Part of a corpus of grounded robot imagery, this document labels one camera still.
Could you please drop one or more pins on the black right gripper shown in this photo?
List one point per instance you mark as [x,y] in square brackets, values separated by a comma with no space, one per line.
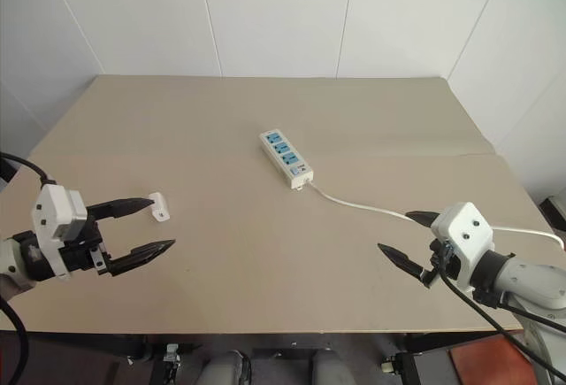
[444,261]

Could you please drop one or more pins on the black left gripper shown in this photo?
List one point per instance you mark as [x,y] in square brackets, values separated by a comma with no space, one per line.
[81,256]

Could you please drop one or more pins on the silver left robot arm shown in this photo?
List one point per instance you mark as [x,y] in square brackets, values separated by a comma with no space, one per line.
[15,265]

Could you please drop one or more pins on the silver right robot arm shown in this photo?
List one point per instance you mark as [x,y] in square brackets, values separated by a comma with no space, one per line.
[530,279]

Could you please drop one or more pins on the white plug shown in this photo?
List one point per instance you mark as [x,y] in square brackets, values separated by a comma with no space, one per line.
[160,208]

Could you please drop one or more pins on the white power strip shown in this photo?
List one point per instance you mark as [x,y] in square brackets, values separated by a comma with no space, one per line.
[285,155]

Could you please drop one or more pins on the black box with white connector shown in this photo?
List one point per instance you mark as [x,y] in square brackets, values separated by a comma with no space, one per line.
[407,365]

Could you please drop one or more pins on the red-brown pad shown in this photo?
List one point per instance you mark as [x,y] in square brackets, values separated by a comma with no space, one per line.
[482,358]

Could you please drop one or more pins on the grey rounded shape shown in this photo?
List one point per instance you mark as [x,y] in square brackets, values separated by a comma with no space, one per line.
[227,367]

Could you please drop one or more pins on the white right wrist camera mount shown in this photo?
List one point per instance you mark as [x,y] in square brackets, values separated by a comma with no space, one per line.
[464,225]

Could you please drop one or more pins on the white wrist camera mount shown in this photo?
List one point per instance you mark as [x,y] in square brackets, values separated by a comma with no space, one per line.
[464,225]
[55,208]

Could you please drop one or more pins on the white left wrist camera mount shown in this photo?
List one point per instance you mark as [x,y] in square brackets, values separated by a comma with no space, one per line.
[55,208]

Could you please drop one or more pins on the small grey bracket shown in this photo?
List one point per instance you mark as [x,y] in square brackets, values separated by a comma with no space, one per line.
[171,353]

